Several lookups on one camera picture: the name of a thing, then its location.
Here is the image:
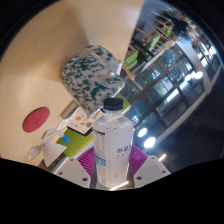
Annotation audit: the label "green speckled ceramic mug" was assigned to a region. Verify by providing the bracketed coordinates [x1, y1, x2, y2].
[60, 44, 126, 117]

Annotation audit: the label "group of green-seated wooden chairs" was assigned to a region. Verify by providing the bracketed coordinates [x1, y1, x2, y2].
[124, 16, 178, 81]

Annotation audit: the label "clear plastic water bottle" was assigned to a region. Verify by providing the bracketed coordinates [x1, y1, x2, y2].
[91, 97, 135, 189]

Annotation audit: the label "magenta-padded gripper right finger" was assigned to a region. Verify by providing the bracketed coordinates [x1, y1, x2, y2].
[128, 145, 172, 188]

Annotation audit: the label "light wooden dining table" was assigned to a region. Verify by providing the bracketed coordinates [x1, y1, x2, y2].
[139, 39, 175, 73]

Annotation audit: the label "flat round red coaster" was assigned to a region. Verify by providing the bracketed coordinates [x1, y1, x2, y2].
[22, 106, 51, 134]

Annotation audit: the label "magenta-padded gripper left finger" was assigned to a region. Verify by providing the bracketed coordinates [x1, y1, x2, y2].
[53, 146, 98, 189]

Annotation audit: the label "green upholstered bench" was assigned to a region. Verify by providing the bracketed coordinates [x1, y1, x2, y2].
[56, 93, 132, 158]

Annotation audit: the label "small white electronic device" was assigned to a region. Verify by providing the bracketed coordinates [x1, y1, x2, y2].
[41, 128, 56, 140]

